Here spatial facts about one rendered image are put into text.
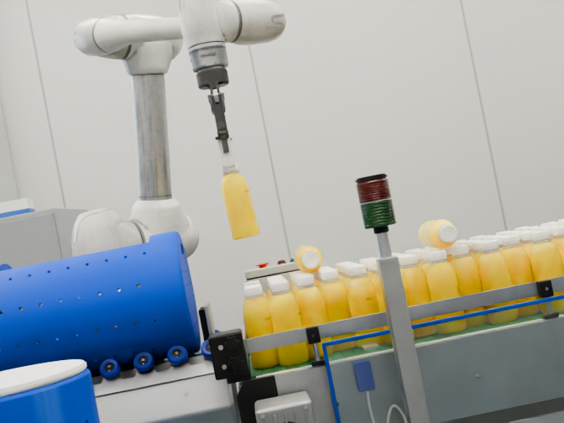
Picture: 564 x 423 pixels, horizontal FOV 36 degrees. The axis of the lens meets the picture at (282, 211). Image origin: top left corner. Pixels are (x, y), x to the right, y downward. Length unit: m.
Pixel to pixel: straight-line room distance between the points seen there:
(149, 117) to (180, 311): 0.88
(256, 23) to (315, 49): 2.61
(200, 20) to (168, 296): 0.64
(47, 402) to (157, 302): 0.57
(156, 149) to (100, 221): 0.28
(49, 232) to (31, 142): 1.45
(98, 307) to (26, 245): 1.70
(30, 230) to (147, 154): 1.07
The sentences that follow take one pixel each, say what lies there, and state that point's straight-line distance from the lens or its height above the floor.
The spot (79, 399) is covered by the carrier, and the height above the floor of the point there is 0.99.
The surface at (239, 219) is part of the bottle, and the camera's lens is 2.04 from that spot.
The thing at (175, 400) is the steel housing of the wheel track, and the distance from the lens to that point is 1.94.
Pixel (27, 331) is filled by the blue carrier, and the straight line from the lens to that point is 1.96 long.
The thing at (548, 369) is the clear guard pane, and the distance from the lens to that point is 1.89.
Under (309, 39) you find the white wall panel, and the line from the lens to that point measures 4.76.
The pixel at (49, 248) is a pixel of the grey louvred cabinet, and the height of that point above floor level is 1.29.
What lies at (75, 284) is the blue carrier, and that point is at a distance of 1.95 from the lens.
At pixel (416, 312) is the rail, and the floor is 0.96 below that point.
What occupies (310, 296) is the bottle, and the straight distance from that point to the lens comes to 1.91.
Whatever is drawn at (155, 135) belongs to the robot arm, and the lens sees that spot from 2.63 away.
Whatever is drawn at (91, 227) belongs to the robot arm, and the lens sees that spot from 2.55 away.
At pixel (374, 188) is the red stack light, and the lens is 1.67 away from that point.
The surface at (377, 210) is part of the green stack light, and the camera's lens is 1.67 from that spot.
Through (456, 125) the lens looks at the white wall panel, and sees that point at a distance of 4.74.
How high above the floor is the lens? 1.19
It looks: 1 degrees up
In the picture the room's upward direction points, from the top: 11 degrees counter-clockwise
